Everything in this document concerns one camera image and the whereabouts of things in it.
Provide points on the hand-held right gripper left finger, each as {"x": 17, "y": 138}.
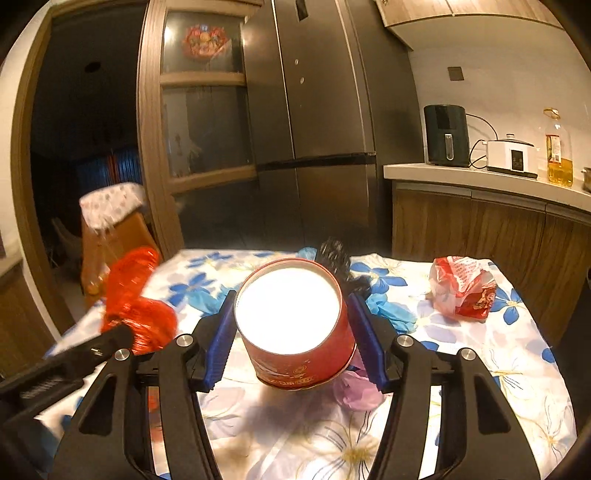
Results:
{"x": 221, "y": 341}

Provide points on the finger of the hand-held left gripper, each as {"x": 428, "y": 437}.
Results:
{"x": 101, "y": 346}

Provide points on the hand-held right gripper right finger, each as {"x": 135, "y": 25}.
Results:
{"x": 369, "y": 346}

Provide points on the red foil mesh bag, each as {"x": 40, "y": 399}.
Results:
{"x": 138, "y": 314}

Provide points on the red paper cup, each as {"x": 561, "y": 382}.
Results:
{"x": 295, "y": 360}

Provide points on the black plastic bag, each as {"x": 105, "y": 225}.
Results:
{"x": 339, "y": 263}

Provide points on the clear plastic bag of fruit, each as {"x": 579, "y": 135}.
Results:
{"x": 94, "y": 267}

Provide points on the red and white plastic bag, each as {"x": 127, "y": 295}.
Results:
{"x": 461, "y": 290}

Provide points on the orange chair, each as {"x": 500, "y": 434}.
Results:
{"x": 134, "y": 240}

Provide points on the blue floral tablecloth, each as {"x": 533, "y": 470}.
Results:
{"x": 485, "y": 369}

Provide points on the dotted white cloth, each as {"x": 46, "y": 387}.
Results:
{"x": 111, "y": 201}

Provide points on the kitchen counter with wooden cabinets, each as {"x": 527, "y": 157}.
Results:
{"x": 485, "y": 230}

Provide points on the wooden glass-panel door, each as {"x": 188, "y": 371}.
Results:
{"x": 152, "y": 138}

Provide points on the black air fryer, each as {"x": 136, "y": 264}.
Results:
{"x": 445, "y": 134}

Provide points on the grey refrigerator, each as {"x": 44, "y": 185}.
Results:
{"x": 323, "y": 115}

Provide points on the white rice cooker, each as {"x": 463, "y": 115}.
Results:
{"x": 510, "y": 157}

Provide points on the cooking oil bottle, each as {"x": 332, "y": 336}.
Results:
{"x": 559, "y": 170}

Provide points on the red round door decoration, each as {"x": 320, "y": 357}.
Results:
{"x": 205, "y": 41}

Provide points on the dark wall socket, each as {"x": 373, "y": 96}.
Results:
{"x": 455, "y": 74}

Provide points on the wooden wall cabinet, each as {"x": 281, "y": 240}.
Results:
{"x": 438, "y": 18}

